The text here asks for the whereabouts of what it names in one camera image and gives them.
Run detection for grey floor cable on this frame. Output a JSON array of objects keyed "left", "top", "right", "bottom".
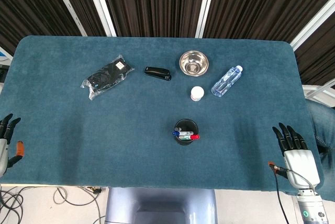
[{"left": 53, "top": 186, "right": 107, "bottom": 224}]

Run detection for teal blue table cloth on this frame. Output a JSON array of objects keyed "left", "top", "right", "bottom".
[{"left": 0, "top": 35, "right": 325, "bottom": 192}]

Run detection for left black-fingered robot hand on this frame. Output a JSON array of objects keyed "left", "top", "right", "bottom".
[{"left": 0, "top": 113, "right": 26, "bottom": 178}]

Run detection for small white pill bottle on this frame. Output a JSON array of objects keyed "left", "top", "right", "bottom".
[{"left": 190, "top": 85, "right": 205, "bottom": 102}]

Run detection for black stapler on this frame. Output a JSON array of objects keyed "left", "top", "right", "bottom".
[{"left": 143, "top": 66, "right": 172, "bottom": 82}]

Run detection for white frame post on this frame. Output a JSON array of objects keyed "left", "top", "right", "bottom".
[
  {"left": 194, "top": 0, "right": 219, "bottom": 39},
  {"left": 289, "top": 0, "right": 335, "bottom": 51},
  {"left": 82, "top": 0, "right": 117, "bottom": 38},
  {"left": 48, "top": 0, "right": 88, "bottom": 37}
]

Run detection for blue-grey robot torso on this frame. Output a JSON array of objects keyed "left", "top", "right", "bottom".
[{"left": 104, "top": 187, "right": 218, "bottom": 224}]

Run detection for stainless steel bowl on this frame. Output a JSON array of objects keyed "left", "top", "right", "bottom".
[{"left": 178, "top": 50, "right": 210, "bottom": 77}]

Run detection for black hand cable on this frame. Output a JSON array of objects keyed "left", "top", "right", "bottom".
[{"left": 271, "top": 165, "right": 292, "bottom": 224}]

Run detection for black floor cables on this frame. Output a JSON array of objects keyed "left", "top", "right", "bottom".
[{"left": 0, "top": 185, "right": 25, "bottom": 224}]

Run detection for right black-fingered robot hand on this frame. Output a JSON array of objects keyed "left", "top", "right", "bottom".
[{"left": 267, "top": 122, "right": 321, "bottom": 190}]

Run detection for black item in plastic bag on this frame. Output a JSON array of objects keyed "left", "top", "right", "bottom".
[{"left": 80, "top": 54, "right": 136, "bottom": 101}]

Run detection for clear plastic water bottle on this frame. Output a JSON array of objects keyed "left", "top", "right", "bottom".
[{"left": 210, "top": 65, "right": 243, "bottom": 98}]

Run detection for blue jeans leg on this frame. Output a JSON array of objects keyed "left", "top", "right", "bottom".
[{"left": 305, "top": 98, "right": 335, "bottom": 201}]

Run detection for white metal frame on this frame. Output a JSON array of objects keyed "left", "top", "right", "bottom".
[{"left": 301, "top": 82, "right": 335, "bottom": 107}]

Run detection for black round pen holder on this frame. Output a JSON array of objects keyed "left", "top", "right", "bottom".
[{"left": 174, "top": 118, "right": 199, "bottom": 147}]

